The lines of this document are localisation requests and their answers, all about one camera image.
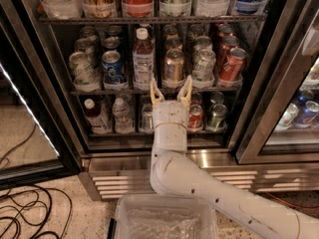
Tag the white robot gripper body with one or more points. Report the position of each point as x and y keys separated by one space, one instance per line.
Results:
x=169 y=113

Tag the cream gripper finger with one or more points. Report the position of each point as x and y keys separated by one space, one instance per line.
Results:
x=155 y=93
x=184 y=94

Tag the orange soda can front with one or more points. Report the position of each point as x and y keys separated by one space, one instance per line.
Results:
x=173 y=66

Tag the orange soda can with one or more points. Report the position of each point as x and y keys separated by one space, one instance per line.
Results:
x=173 y=66
x=170 y=31
x=173 y=43

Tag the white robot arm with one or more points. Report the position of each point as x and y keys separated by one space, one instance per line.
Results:
x=172 y=173

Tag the silver can bottom shelf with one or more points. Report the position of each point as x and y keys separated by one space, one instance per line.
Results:
x=147 y=124

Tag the red can bottom shelf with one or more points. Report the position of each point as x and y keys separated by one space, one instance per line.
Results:
x=195 y=118

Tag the white green can right front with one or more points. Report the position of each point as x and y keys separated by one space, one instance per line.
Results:
x=203 y=64

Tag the white green can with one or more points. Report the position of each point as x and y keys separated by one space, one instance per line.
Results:
x=203 y=64
x=85 y=76

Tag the brown tea bottle middle shelf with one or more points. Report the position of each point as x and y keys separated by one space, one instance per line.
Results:
x=143 y=59

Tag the green can bottom shelf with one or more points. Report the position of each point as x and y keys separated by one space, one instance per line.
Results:
x=217 y=117

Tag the water bottle bottom shelf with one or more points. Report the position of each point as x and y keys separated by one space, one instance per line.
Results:
x=122 y=115

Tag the blue soda can front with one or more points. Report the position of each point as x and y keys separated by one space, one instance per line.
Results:
x=113 y=67

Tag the red soda can front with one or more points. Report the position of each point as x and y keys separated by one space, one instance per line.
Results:
x=235 y=62

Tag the red soda can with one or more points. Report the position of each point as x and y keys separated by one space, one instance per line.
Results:
x=235 y=62
x=225 y=45

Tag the tea bottle bottom shelf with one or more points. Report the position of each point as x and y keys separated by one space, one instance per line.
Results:
x=96 y=117

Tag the orange soda can back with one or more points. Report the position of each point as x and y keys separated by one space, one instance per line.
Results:
x=170 y=31

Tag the white green can front left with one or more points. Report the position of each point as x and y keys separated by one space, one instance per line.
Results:
x=85 y=76

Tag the stainless steel fridge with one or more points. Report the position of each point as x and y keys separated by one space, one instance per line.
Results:
x=247 y=153

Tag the open fridge glass door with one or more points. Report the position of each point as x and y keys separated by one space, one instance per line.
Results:
x=32 y=147

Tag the clear plastic bin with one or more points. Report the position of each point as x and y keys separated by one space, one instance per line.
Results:
x=164 y=217

